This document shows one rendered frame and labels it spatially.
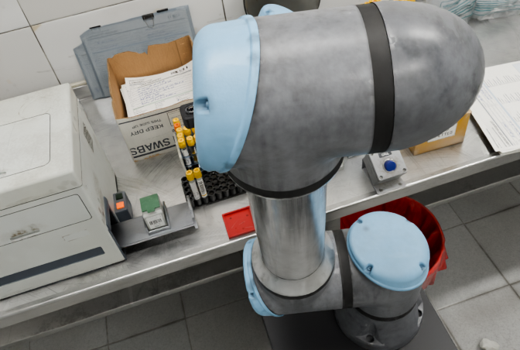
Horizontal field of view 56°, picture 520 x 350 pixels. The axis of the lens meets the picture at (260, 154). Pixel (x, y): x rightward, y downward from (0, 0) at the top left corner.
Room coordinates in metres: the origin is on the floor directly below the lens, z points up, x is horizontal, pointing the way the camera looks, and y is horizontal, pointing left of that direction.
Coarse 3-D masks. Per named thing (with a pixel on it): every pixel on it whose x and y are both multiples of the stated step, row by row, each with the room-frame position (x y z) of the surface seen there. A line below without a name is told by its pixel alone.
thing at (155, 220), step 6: (156, 210) 0.66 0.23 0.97; (162, 210) 0.68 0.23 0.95; (144, 216) 0.65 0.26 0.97; (150, 216) 0.65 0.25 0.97; (156, 216) 0.65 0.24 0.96; (162, 216) 0.66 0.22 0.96; (150, 222) 0.65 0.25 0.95; (156, 222) 0.65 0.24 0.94; (162, 222) 0.66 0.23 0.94; (150, 228) 0.65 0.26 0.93; (156, 228) 0.65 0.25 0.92
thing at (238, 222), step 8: (240, 208) 0.70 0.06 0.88; (248, 208) 0.70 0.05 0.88; (224, 216) 0.69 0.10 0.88; (232, 216) 0.69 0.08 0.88; (240, 216) 0.68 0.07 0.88; (248, 216) 0.68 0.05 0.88; (224, 224) 0.66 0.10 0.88; (232, 224) 0.67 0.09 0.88; (240, 224) 0.66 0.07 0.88; (248, 224) 0.66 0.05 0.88; (232, 232) 0.64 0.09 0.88; (240, 232) 0.63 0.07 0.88; (248, 232) 0.63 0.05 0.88
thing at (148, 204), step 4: (148, 196) 0.70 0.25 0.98; (152, 196) 0.70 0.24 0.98; (156, 196) 0.69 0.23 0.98; (140, 200) 0.69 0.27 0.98; (144, 200) 0.69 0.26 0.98; (148, 200) 0.69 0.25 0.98; (152, 200) 0.68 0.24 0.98; (156, 200) 0.68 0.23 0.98; (144, 204) 0.68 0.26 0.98; (148, 204) 0.67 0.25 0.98; (152, 204) 0.67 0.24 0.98; (156, 204) 0.67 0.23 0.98; (144, 208) 0.66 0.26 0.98; (148, 208) 0.66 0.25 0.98; (152, 208) 0.66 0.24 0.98; (148, 212) 0.65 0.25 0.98
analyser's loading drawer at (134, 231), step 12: (180, 204) 0.71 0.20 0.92; (168, 216) 0.68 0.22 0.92; (180, 216) 0.68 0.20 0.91; (192, 216) 0.66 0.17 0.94; (120, 228) 0.68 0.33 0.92; (132, 228) 0.67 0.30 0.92; (144, 228) 0.66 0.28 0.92; (168, 228) 0.65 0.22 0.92; (180, 228) 0.65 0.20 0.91; (120, 240) 0.64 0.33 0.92; (132, 240) 0.64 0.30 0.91; (144, 240) 0.64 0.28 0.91
